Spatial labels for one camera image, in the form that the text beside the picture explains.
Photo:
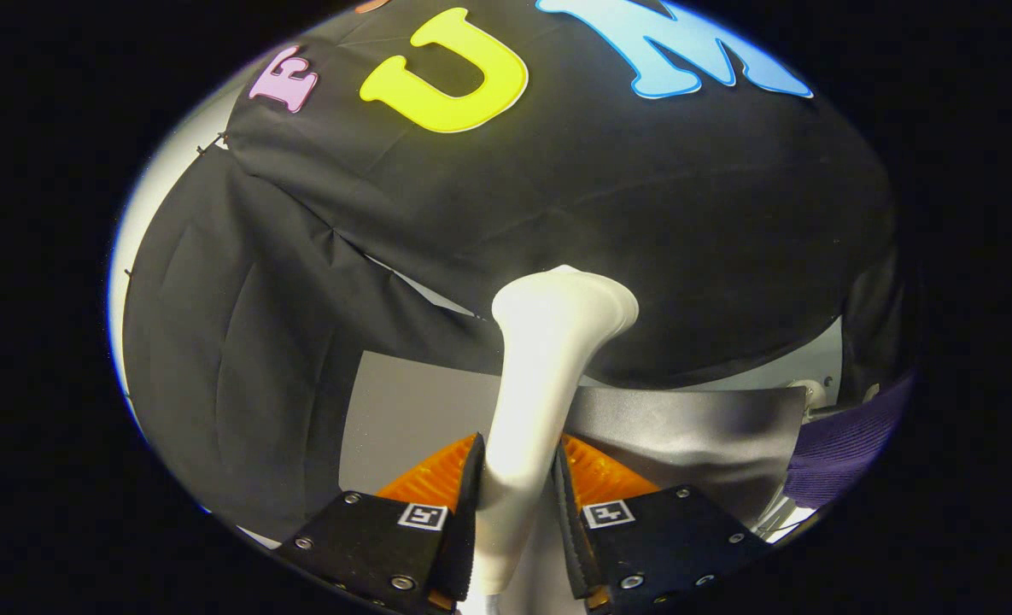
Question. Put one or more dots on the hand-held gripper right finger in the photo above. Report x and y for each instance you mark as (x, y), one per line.
(567, 530)

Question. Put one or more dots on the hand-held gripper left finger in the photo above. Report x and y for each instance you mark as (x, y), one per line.
(469, 530)

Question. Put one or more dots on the white garment steamer head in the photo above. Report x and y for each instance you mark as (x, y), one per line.
(540, 384)

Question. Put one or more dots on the grey cabinet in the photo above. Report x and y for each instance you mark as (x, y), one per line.
(412, 418)

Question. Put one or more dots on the black backdrop cloth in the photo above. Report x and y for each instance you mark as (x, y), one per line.
(599, 213)
(873, 333)
(241, 359)

